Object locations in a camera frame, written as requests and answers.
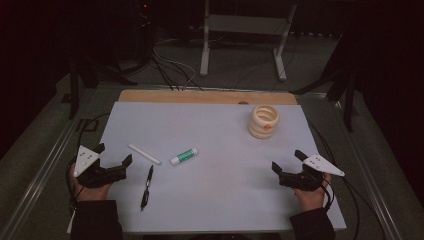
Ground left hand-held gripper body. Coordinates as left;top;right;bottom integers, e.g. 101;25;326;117
73;145;127;189

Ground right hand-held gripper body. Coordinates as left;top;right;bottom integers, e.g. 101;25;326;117
279;154;345;192

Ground white pen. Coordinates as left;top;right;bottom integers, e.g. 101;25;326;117
127;143;163;166

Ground black pen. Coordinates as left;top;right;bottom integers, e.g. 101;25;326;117
140;164;155;212

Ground cream ribbed pen holder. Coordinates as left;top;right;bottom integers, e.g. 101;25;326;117
248;104;280;140

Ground green glue stick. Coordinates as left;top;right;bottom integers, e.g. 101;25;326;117
170;148;199;166

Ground person's left hand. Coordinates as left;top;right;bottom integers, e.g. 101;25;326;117
69;164;113;202

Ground person's right hand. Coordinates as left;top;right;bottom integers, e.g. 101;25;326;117
293;173;333;213

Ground black tripod stand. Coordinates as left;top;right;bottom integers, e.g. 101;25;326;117
68;56;138;120
289;33;359;133

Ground white table cover sheet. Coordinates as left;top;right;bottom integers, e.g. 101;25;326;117
66;100;347;235

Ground dark equipment with red light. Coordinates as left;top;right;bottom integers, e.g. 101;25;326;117
131;0;156;64

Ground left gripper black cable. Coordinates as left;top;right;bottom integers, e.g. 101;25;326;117
65;112;111;216

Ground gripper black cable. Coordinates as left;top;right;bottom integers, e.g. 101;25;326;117
65;112;111;216
308;119;388;240

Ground aluminium floor rail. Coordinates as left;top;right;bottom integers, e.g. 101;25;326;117
333;99;404;240
0;89;98;240

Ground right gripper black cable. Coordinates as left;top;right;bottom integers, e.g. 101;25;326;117
308;119;388;240

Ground black floor cable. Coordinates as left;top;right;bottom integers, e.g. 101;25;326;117
151;54;204;92

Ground white floor cable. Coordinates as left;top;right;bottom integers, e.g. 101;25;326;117
152;46;198;91

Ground white metal stand frame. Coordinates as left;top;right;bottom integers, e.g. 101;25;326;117
199;0;298;82

